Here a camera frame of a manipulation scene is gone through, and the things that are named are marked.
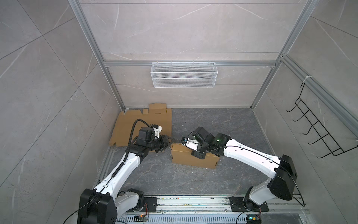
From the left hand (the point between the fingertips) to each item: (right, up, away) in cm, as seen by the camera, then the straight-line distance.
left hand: (173, 138), depth 78 cm
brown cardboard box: (+5, -10, +2) cm, 11 cm away
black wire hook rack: (+71, +3, -15) cm, 73 cm away
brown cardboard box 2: (-17, +16, +39) cm, 45 cm away
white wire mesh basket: (+6, +44, +22) cm, 49 cm away
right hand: (+12, -5, +3) cm, 14 cm away
